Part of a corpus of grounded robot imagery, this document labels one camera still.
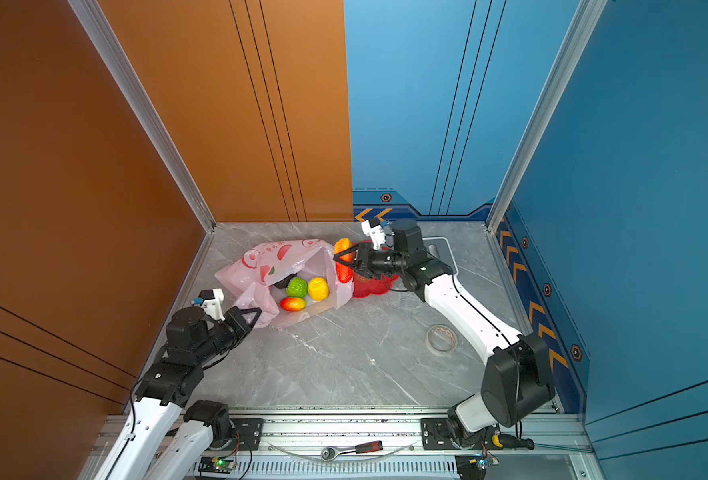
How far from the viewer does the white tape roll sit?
885mm

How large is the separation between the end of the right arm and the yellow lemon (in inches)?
11.3

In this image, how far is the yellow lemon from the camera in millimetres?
961

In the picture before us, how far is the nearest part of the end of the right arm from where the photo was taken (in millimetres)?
667

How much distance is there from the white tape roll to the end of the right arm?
335mm

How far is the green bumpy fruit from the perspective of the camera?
97 centimetres
